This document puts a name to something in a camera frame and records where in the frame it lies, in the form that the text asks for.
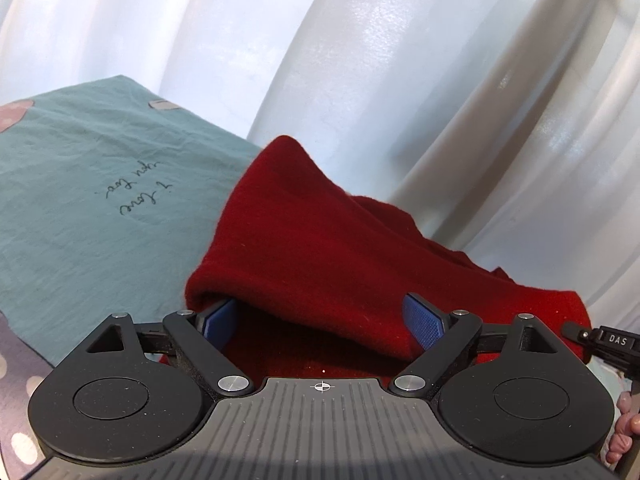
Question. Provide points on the person's right hand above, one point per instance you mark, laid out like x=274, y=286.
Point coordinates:
x=626, y=422

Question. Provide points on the white curtain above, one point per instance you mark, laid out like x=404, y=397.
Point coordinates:
x=400, y=60

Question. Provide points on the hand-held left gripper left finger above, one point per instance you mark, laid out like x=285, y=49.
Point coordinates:
x=221, y=319

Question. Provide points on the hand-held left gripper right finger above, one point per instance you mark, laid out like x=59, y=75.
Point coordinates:
x=424, y=324

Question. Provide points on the teal mushroom print bed sheet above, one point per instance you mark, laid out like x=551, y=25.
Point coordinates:
x=75, y=185

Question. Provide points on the red knitted sweater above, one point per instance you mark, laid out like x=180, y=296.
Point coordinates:
x=310, y=240

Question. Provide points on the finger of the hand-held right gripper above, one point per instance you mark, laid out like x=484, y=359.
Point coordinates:
x=576, y=333

